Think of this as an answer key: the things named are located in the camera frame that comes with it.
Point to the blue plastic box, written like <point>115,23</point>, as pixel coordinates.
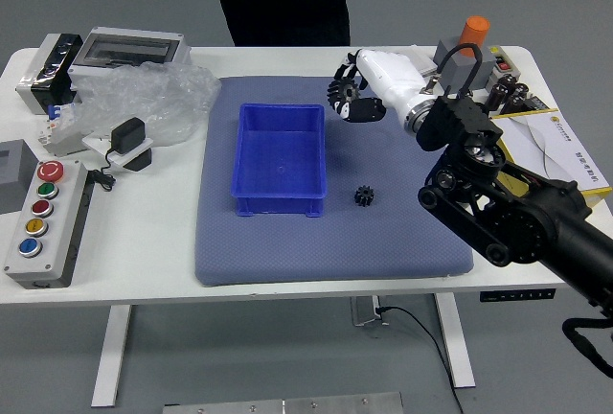
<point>280,165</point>

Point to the black circuit board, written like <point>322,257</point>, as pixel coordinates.
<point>536,103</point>

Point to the grey metal plate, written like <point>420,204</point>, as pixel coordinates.
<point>287,407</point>

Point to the white circuit breaker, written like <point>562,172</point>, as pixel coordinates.
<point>60,133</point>

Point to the white wall switch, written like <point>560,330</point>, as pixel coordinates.
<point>427,66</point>

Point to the black power adapter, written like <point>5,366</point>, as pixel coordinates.
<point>128,135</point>

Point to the plain grey box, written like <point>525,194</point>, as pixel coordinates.
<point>14,174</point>

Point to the white flat plate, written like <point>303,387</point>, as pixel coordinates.
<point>96,143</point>

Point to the yellow and white cardboard box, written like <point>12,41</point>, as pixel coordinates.
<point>551,145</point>

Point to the blue-grey mat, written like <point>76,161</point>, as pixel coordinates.
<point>335,251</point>

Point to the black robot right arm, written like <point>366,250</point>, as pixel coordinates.
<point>517,222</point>

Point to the big black gear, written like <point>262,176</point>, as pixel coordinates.
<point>335,89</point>

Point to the grey push-button station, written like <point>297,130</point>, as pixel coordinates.
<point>45,241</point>

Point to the white table leg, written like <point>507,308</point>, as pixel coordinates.
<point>457,347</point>
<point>111,356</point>

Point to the grey block holder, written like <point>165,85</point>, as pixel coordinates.
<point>460,71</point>

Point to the black capacitor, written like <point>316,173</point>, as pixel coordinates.
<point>497,97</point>
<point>506,83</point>
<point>511,105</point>
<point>520,90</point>

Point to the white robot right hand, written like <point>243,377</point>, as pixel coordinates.
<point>388,76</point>

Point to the clear plastic bag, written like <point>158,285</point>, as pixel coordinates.
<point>143,98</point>

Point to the white switch box red button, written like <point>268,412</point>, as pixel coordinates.
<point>503,62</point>

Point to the black and white enclosure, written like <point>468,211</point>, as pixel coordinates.
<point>45,76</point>

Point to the orange cylinder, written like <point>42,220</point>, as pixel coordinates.
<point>473,33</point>

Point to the grey distribution box clear cover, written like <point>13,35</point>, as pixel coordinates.
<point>129,47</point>

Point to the small black gear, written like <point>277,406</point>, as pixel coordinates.
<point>360,197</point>

